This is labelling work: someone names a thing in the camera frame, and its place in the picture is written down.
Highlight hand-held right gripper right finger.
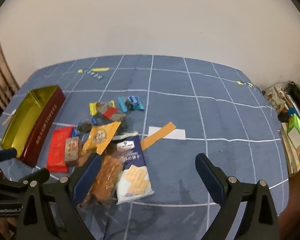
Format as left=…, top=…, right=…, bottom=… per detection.
left=195, top=152, right=280, bottom=240

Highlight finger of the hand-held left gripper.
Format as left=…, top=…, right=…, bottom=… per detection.
left=0, top=149, right=18, bottom=165
left=0, top=168, right=50, bottom=198

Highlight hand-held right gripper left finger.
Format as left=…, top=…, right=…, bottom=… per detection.
left=16, top=152, right=103, bottom=240

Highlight clear packet of fried snacks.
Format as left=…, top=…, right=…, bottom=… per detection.
left=94, top=152, right=124, bottom=203

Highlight red snack packet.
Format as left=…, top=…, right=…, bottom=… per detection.
left=46, top=126, right=75, bottom=173

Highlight orange snack packet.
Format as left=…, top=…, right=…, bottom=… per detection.
left=82, top=121, right=122, bottom=155

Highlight blue white cracker packet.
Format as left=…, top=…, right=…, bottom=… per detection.
left=112, top=131, right=155, bottom=205

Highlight red tin box gold inside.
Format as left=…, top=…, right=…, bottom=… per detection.
left=0, top=85, right=66, bottom=167

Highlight yellow-ended candy packet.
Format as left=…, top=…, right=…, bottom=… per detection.
left=89, top=100, right=115, bottom=116

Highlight blue-ended candy packet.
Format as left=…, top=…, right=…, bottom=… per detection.
left=118, top=95, right=145, bottom=112

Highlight brown snack bar packet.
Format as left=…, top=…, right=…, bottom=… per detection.
left=64, top=137, right=81, bottom=167

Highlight dark candy packet blue ends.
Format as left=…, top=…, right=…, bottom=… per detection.
left=72, top=120, right=93, bottom=137

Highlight blue checked tablecloth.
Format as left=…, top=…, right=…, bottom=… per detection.
left=0, top=54, right=290, bottom=240

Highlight small red candy packet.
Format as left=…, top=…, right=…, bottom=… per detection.
left=103, top=107, right=118, bottom=119

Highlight beige pleated curtain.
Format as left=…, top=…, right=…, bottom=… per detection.
left=0, top=17, right=20, bottom=120

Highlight green box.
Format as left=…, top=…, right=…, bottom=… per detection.
left=287, top=114, right=300, bottom=146

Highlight floral bag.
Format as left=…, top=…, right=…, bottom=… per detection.
left=265, top=86, right=289, bottom=113

